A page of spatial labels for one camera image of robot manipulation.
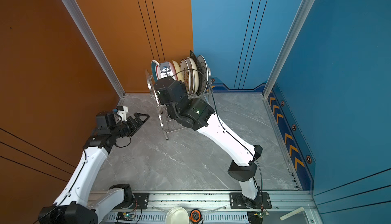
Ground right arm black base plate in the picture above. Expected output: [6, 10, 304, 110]
[229, 192, 272, 209]

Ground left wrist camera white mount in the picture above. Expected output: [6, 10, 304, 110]
[113, 106, 128, 122]

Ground white plate orange sunburst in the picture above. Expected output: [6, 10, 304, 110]
[186, 57, 195, 95]

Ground white plate green maroon rim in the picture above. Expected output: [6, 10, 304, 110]
[151, 60, 159, 81]

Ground orange black tape measure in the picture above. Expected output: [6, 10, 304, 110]
[189, 209, 204, 224]

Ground cream flat stick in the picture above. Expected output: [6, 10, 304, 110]
[280, 207, 304, 221]

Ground white plate red characters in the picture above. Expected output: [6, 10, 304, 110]
[180, 59, 191, 95]

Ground pink round plate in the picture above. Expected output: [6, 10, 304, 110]
[158, 62, 177, 80]

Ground green circuit board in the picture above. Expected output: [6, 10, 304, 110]
[116, 212, 136, 223]

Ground silver wire dish rack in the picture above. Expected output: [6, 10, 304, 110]
[146, 72, 215, 140]

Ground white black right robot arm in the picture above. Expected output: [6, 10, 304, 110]
[153, 76, 263, 209]

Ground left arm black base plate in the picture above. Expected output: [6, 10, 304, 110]
[120, 192, 150, 210]

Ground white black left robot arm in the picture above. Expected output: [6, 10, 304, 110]
[36, 107, 150, 224]

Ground black square floral plate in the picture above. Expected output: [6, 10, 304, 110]
[190, 51, 203, 94]

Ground yellow round plate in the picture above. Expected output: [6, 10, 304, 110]
[172, 60, 184, 82]

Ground cream beige round plate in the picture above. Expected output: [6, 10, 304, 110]
[188, 57, 199, 95]

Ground aluminium frame rail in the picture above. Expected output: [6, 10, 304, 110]
[101, 190, 323, 224]

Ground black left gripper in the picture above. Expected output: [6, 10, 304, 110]
[111, 113, 149, 141]

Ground small circuit board with wires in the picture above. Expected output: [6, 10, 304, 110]
[247, 210, 269, 224]

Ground white plate green ring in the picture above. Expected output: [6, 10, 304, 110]
[197, 55, 211, 93]

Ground white round bowl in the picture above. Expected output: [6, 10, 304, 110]
[165, 207, 190, 224]

